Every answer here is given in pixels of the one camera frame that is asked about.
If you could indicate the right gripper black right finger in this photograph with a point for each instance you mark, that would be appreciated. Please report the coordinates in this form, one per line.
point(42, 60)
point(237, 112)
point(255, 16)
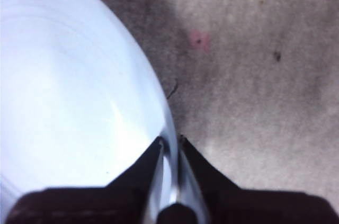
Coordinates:
point(251, 208)

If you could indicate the blue round plate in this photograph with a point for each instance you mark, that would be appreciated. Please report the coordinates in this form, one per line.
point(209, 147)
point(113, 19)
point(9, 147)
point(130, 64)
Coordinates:
point(66, 75)

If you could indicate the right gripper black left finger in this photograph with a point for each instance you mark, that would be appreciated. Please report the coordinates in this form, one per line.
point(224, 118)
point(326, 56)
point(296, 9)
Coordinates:
point(100, 205)

